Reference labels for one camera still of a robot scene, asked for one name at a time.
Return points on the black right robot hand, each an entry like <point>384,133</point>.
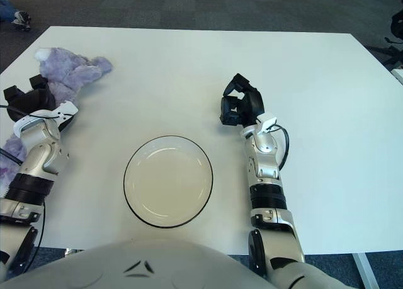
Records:
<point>253,101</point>

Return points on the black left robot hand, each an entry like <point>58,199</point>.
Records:
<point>31,101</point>

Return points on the purple plush bear doll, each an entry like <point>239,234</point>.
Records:
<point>72,71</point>

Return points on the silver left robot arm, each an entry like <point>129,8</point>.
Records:
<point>41,144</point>

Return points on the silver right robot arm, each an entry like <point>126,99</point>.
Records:
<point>267,166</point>

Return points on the white plate black rim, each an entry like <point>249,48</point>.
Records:
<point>167,182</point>

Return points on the white black sneaker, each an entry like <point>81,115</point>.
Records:
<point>21,19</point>

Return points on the person's leg blue jeans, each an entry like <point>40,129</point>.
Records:
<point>5,9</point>

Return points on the white desk edge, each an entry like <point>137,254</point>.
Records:
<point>399,75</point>

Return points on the black office chair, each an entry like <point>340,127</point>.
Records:
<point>397,24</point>

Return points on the grey robot torso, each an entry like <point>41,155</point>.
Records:
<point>141,264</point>

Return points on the white table leg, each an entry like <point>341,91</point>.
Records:
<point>363,270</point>

